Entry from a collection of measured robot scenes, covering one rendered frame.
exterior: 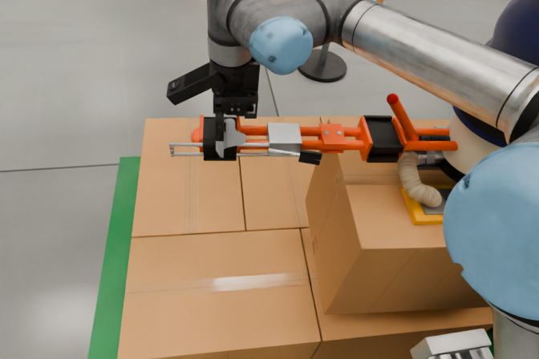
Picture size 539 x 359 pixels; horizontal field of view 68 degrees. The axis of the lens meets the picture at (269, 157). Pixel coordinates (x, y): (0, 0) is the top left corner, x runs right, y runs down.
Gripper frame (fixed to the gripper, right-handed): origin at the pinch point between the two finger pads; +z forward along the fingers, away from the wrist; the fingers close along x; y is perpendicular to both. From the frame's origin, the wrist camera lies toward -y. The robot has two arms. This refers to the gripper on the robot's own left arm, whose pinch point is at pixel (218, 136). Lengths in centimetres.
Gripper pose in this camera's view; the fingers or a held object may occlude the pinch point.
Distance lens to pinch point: 83.5
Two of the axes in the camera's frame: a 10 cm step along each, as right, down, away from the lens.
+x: -0.8, -7.5, 6.5
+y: 9.9, 0.0, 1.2
